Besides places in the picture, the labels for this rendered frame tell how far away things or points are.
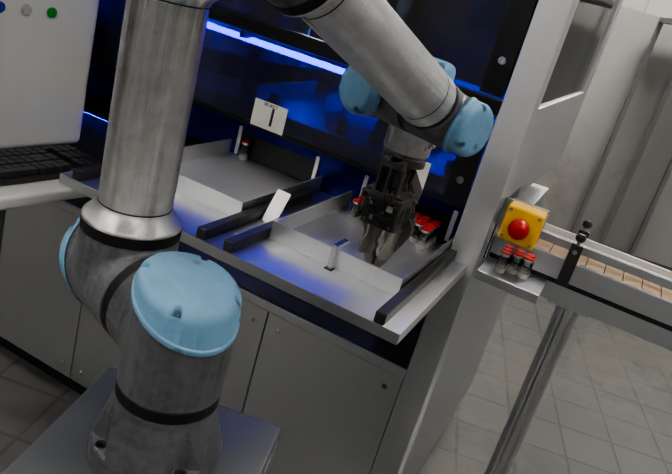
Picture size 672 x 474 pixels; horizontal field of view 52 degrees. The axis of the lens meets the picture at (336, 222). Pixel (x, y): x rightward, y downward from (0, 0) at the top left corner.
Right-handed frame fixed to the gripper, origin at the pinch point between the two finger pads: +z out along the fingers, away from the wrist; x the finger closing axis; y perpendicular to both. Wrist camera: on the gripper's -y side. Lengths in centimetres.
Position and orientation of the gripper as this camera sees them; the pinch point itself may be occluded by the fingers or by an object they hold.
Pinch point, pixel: (374, 261)
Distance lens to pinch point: 118.1
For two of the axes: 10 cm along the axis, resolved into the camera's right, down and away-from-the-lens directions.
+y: -4.2, 2.1, -8.8
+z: -2.6, 9.0, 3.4
